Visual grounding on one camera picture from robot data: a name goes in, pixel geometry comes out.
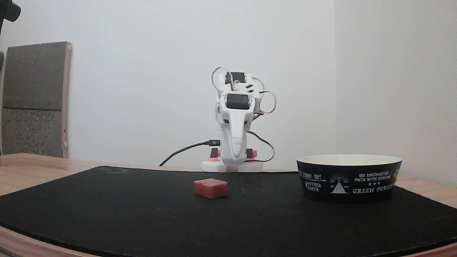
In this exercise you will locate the red toy block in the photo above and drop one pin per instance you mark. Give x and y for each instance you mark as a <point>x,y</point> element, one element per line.
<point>210,188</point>

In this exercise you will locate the black table mat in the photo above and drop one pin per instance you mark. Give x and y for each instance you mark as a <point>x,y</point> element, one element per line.
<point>142,214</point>

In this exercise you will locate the grey wood-framed board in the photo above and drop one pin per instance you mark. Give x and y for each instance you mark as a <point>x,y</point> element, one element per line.
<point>34,100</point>

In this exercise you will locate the black device on stand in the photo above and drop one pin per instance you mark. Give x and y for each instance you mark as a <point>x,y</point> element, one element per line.
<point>9,10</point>

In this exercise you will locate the black printed bowl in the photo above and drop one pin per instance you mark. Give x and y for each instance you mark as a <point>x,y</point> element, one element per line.
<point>348,182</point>

